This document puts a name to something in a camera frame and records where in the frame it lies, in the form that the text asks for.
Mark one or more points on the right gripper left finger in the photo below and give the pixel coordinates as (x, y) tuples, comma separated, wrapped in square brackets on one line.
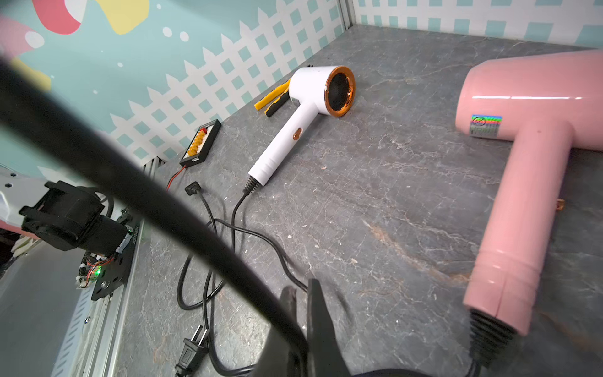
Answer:
[(277, 359)]

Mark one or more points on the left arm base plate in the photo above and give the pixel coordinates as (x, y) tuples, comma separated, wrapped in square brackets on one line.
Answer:
[(106, 274)]

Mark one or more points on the yellow handled pliers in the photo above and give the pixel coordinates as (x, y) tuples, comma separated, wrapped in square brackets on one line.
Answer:
[(273, 101)]

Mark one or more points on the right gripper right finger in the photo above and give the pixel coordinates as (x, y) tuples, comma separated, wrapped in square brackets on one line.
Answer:
[(324, 357)]

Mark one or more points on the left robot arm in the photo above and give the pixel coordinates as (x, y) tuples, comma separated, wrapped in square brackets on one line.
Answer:
[(63, 215)]

